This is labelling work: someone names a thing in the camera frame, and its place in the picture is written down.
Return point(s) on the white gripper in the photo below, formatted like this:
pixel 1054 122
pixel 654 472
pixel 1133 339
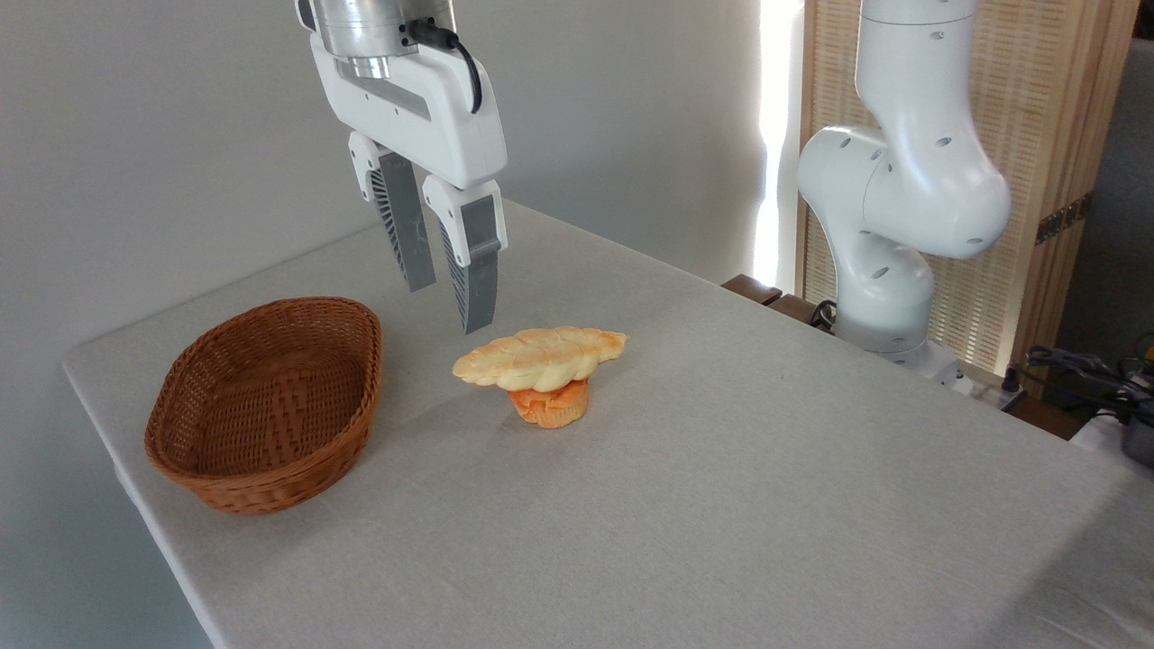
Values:
pixel 433 113

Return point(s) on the braided golden bread loaf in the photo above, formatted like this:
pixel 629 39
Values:
pixel 541 356

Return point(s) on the orange muffin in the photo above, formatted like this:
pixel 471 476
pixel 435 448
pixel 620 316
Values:
pixel 552 407

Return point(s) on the brown wicker basket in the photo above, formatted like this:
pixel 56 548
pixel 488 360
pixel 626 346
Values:
pixel 270 406

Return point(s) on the beige tablecloth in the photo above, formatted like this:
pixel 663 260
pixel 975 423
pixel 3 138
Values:
pixel 631 523

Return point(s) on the white power strip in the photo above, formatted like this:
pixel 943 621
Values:
pixel 987 389

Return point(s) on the wooden slatted folding screen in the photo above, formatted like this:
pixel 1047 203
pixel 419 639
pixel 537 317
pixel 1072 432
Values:
pixel 1028 135

